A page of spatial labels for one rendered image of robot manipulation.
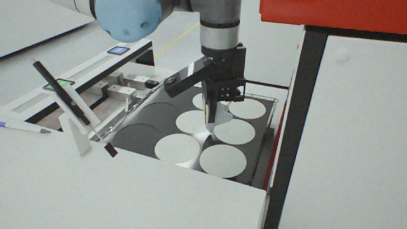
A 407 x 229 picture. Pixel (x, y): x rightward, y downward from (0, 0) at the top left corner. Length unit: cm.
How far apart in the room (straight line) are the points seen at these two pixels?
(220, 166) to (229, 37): 26
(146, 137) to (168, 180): 22
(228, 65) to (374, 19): 31
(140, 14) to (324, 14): 21
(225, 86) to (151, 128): 23
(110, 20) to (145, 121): 37
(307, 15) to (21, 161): 51
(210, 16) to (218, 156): 29
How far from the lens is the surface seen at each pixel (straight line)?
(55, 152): 58
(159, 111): 75
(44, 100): 77
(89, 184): 50
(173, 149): 62
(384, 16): 32
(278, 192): 46
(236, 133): 66
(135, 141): 66
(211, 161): 59
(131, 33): 39
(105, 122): 77
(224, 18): 50
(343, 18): 32
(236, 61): 55
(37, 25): 413
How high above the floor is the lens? 131
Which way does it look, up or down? 35 degrees down
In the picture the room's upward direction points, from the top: straight up
